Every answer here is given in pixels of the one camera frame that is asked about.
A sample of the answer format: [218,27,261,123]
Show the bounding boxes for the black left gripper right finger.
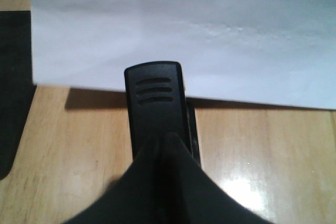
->
[161,133,268,223]

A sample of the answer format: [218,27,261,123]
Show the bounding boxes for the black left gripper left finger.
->
[66,136,160,223]

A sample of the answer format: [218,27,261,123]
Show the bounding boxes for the white paper sheet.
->
[30,0,335,109]

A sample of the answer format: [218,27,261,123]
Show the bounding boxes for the black stapler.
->
[124,61,201,165]

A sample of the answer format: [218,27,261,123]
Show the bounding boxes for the black computer monitor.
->
[1,10,36,179]

